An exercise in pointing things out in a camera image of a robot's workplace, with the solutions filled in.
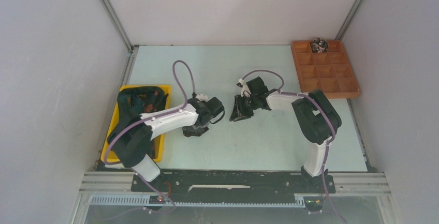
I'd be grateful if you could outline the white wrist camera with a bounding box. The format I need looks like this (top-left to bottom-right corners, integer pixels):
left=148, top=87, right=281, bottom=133
left=192, top=93, right=209, bottom=101
left=237, top=79, right=251, bottom=97

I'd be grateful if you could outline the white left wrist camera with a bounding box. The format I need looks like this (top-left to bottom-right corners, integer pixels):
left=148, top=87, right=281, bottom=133
left=192, top=93, right=209, bottom=101

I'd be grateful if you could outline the yellow plastic bin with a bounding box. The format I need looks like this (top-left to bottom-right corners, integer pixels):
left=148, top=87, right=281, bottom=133
left=100, top=85, right=172, bottom=162

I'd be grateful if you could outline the aluminium frame rail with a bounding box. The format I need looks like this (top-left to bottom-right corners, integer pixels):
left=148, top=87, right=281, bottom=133
left=79, top=171, right=390, bottom=208

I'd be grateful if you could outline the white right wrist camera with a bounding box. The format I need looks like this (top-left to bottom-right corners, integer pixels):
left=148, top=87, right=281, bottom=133
left=237, top=79, right=251, bottom=97

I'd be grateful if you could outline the wooden compartment tray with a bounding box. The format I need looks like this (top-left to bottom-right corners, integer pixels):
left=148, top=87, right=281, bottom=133
left=291, top=40, right=361, bottom=99

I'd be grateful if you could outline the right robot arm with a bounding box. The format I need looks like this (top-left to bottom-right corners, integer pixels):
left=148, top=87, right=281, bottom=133
left=229, top=77, right=342, bottom=192

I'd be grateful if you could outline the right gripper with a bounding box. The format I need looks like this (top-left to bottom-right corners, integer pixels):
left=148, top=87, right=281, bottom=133
left=230, top=94, right=259, bottom=122

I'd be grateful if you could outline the dark green ties pile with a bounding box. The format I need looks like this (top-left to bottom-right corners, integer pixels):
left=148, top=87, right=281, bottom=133
left=108, top=85, right=171, bottom=133

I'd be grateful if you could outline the dark key-patterned tie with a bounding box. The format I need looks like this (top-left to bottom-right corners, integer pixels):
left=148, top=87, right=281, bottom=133
left=182, top=126, right=209, bottom=138

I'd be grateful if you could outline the rolled patterned tie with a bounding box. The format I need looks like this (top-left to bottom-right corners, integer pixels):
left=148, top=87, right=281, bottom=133
left=310, top=38, right=329, bottom=53

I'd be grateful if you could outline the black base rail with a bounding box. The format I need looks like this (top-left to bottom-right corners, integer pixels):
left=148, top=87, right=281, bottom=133
left=131, top=169, right=336, bottom=205

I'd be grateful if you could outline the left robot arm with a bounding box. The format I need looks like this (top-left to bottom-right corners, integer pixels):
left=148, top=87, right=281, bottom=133
left=104, top=97, right=225, bottom=191

